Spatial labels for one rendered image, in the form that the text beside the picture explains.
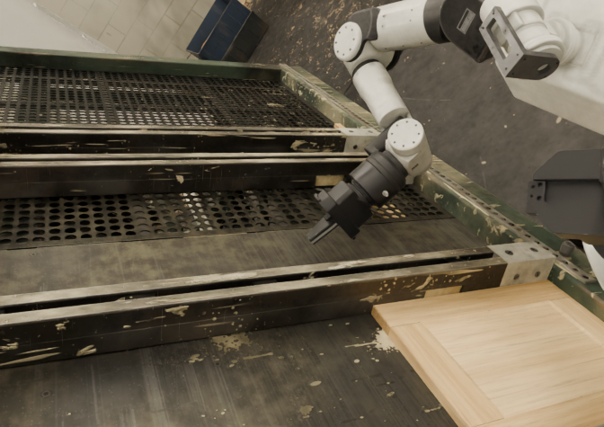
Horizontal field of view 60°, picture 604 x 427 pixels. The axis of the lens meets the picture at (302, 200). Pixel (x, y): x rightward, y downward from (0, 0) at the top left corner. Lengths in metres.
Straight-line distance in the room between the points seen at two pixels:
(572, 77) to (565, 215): 0.43
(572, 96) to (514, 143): 1.75
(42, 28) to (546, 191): 4.12
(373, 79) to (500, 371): 0.58
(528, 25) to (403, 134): 0.34
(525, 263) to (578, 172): 0.71
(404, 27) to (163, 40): 4.96
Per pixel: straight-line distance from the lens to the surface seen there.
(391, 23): 1.06
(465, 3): 0.93
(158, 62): 2.17
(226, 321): 0.80
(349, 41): 1.11
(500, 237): 1.24
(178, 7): 5.89
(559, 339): 1.00
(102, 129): 1.36
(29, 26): 4.34
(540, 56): 0.69
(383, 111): 1.05
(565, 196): 0.38
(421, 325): 0.89
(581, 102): 0.78
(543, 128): 2.51
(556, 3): 0.84
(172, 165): 1.17
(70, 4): 5.74
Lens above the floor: 1.90
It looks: 35 degrees down
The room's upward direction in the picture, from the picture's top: 59 degrees counter-clockwise
